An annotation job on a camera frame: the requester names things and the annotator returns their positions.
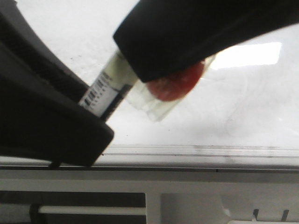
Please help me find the white whiteboard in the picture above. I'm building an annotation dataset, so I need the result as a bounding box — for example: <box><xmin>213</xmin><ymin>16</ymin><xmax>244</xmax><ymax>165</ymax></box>
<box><xmin>17</xmin><ymin>0</ymin><xmax>299</xmax><ymax>147</ymax></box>

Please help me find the white whiteboard marker pen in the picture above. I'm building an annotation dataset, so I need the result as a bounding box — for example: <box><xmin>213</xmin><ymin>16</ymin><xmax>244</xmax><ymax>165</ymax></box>
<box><xmin>78</xmin><ymin>51</ymin><xmax>136</xmax><ymax>122</ymax></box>

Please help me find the red magnet taped to marker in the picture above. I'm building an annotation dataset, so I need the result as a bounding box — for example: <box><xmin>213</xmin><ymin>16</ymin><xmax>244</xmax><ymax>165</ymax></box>
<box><xmin>127</xmin><ymin>56</ymin><xmax>218</xmax><ymax>122</ymax></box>

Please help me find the white plastic panel below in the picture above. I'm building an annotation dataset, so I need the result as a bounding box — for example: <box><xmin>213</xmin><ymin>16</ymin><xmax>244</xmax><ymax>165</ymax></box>
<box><xmin>146</xmin><ymin>184</ymin><xmax>299</xmax><ymax>224</ymax></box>

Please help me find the aluminium whiteboard frame rail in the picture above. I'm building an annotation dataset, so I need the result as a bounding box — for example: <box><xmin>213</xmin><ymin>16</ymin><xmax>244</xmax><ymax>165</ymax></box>
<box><xmin>0</xmin><ymin>144</ymin><xmax>299</xmax><ymax>172</ymax></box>

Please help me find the white cylindrical bar below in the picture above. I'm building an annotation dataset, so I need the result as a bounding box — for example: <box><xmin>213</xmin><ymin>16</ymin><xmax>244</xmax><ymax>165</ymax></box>
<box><xmin>38</xmin><ymin>205</ymin><xmax>146</xmax><ymax>216</ymax></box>

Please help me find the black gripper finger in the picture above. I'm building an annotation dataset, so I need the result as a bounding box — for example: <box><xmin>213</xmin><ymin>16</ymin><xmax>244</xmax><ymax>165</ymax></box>
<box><xmin>0</xmin><ymin>0</ymin><xmax>114</xmax><ymax>166</ymax></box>
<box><xmin>113</xmin><ymin>0</ymin><xmax>299</xmax><ymax>82</ymax></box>

